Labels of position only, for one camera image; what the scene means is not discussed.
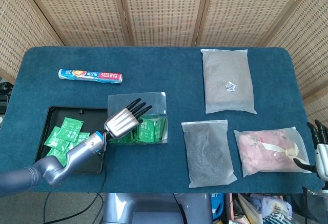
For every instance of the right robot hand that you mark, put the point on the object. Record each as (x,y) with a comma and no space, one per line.
(323,157)

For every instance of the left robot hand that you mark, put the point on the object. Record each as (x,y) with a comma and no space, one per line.
(123,124)

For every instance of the clear box of green sachets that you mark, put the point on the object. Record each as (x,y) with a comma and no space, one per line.
(118,103)

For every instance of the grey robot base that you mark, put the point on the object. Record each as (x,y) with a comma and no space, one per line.
(153,208)

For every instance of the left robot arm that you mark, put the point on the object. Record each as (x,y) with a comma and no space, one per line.
(77,152)

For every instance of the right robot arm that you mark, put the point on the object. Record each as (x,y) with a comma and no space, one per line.
(325,190)

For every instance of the black plastic tray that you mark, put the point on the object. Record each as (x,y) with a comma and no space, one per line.
(94,121)

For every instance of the frosted bag pink floral cloth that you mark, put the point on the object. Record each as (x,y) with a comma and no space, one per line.
(264,147)

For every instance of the clear bag of snacks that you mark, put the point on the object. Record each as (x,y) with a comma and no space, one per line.
(271,204)

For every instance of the frosted bag dark contents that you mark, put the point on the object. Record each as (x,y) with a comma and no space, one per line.
(207,154)

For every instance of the white paper bag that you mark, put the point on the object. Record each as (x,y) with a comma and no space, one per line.
(247,208)

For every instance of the large frosted bag brown contents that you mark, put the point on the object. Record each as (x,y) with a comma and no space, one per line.
(225,65)

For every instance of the blue felt table cover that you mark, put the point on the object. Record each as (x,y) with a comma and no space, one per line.
(153,80)

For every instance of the plastic wrap roll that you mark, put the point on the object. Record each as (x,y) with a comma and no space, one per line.
(89,75)

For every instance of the striped cloth item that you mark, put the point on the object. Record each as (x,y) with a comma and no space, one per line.
(276,219)

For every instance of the blue packet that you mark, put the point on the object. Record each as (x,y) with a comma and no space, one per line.
(217,203)

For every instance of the woven bamboo folding screen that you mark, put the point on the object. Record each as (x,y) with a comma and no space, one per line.
(164,8)

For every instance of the black device on floor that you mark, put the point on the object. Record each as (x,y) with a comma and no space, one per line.
(4,88)

